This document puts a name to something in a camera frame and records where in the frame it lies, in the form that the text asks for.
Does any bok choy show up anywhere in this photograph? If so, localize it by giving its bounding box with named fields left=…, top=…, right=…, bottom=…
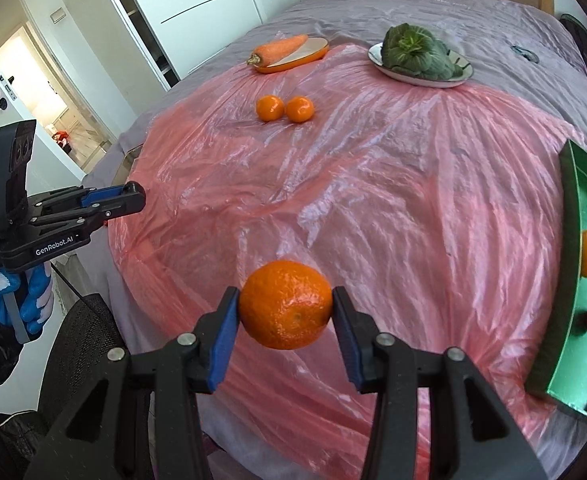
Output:
left=380, top=23, right=467, bottom=82

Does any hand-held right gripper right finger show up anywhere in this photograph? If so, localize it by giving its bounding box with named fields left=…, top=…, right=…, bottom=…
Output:
left=332, top=286, right=549, bottom=480

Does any white round plate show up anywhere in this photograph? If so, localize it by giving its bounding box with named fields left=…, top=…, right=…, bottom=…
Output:
left=368, top=42, right=475, bottom=89

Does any orange oval plate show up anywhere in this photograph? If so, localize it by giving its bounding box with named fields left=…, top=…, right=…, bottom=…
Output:
left=254, top=37, right=331, bottom=75

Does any black backpack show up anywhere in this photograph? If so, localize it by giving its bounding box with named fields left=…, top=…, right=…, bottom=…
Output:
left=560, top=13, right=587, bottom=77

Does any pink plastic sheet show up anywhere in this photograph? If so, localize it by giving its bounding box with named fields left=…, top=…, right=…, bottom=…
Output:
left=107, top=42, right=587, bottom=467

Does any black mesh chair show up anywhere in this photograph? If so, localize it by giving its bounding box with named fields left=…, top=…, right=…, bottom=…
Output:
left=37, top=294, right=126, bottom=463

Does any bed with purple cover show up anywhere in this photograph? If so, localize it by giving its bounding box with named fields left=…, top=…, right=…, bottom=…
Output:
left=80, top=0, right=587, bottom=480

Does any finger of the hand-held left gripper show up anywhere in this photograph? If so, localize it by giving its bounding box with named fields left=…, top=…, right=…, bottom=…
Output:
left=36, top=181, right=147, bottom=217
left=30, top=201, right=147, bottom=234

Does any white wardrobe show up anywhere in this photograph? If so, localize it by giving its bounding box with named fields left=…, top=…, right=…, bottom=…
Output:
left=96, top=0, right=325, bottom=92

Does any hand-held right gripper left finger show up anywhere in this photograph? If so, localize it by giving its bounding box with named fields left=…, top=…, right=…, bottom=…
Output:
left=23, top=286, right=240, bottom=480

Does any carrot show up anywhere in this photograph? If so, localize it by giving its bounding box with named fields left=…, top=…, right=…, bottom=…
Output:
left=246, top=34, right=309, bottom=67

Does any person's left hand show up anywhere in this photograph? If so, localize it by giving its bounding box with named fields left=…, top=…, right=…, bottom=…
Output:
left=0, top=262, right=55, bottom=337

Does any small dark loop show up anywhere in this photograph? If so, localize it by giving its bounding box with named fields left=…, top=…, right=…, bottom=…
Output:
left=511, top=45, right=541, bottom=64

